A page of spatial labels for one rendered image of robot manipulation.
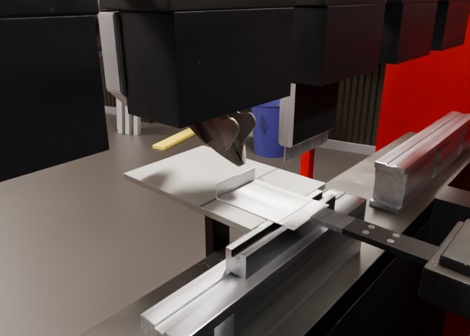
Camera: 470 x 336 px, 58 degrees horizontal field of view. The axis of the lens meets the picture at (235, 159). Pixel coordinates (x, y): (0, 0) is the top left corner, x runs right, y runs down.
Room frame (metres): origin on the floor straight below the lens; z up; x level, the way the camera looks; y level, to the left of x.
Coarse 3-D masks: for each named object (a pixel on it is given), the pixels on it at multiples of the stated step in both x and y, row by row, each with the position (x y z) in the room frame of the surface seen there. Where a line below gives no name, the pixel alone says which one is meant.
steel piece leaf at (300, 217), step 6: (306, 204) 0.51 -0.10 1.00; (312, 204) 0.51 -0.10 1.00; (318, 204) 0.51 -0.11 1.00; (324, 204) 0.51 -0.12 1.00; (300, 210) 0.49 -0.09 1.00; (306, 210) 0.49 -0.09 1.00; (312, 210) 0.49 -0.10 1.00; (318, 210) 0.49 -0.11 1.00; (288, 216) 0.47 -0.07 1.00; (294, 216) 0.47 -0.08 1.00; (300, 216) 0.47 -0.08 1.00; (306, 216) 0.47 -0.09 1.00; (282, 222) 0.46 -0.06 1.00; (288, 222) 0.46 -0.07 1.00; (294, 222) 0.46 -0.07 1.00; (300, 222) 0.46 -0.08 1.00; (294, 228) 0.44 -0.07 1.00
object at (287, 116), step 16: (304, 96) 0.47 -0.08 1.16; (320, 96) 0.50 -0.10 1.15; (336, 96) 0.53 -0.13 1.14; (288, 112) 0.46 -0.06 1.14; (304, 112) 0.48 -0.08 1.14; (320, 112) 0.50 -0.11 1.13; (288, 128) 0.46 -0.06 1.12; (304, 128) 0.48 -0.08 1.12; (320, 128) 0.51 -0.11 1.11; (288, 144) 0.46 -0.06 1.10; (304, 144) 0.50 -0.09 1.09; (320, 144) 0.53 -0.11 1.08; (288, 160) 0.47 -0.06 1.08
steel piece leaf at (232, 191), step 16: (240, 176) 0.56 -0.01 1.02; (224, 192) 0.54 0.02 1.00; (240, 192) 0.54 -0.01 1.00; (256, 192) 0.54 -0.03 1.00; (272, 192) 0.54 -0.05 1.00; (288, 192) 0.54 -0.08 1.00; (240, 208) 0.50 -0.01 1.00; (256, 208) 0.50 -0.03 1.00; (272, 208) 0.50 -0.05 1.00; (288, 208) 0.50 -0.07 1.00
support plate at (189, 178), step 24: (144, 168) 0.64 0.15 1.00; (168, 168) 0.64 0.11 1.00; (192, 168) 0.64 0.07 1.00; (216, 168) 0.64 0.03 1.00; (240, 168) 0.64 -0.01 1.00; (264, 168) 0.64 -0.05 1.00; (168, 192) 0.55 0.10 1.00; (192, 192) 0.55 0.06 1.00; (216, 216) 0.48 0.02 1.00; (240, 216) 0.48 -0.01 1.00
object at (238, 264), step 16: (320, 192) 0.55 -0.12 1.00; (272, 224) 0.46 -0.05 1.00; (304, 224) 0.48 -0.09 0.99; (240, 240) 0.42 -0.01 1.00; (256, 240) 0.44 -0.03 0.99; (272, 240) 0.43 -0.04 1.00; (288, 240) 0.45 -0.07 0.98; (240, 256) 0.39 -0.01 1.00; (256, 256) 0.40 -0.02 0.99; (272, 256) 0.43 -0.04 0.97; (240, 272) 0.39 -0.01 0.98
